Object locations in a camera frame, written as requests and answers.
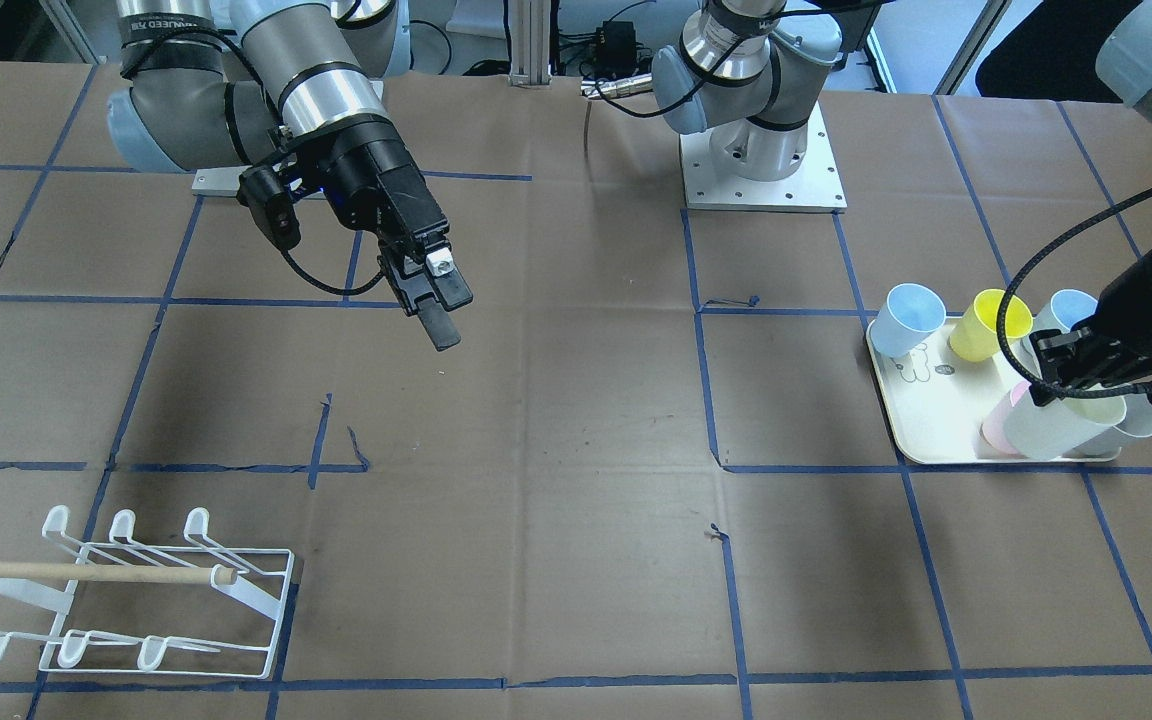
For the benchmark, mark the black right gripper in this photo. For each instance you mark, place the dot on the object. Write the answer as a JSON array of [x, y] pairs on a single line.
[[383, 184]]

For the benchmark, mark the white ikea cup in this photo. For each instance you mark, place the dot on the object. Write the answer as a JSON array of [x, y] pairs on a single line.
[[1053, 430]]

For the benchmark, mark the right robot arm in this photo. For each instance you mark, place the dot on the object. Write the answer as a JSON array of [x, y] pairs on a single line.
[[283, 91]]

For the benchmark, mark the light blue cup far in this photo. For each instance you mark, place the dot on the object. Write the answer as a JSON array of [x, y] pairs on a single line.
[[1065, 308]]

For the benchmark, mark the light blue cup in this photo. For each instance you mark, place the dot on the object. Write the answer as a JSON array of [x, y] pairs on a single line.
[[1065, 308], [909, 316]]

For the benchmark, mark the grey cup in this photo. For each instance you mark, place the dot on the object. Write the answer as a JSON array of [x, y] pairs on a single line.
[[1136, 426]]

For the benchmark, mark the yellow cup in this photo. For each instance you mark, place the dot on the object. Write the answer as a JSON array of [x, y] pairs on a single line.
[[975, 336]]

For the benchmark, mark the pink cup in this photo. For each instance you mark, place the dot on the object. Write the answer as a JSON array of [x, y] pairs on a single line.
[[992, 428]]

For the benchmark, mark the light blue cup near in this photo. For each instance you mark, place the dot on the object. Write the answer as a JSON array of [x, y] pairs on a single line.
[[909, 316]]

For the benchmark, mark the cream rabbit tray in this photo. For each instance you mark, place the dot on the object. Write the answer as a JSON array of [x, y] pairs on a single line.
[[936, 403]]

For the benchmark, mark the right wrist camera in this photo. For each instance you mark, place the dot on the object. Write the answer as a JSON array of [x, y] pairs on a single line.
[[270, 202]]

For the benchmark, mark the white wire cup rack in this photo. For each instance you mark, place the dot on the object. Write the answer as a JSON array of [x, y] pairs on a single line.
[[118, 605]]

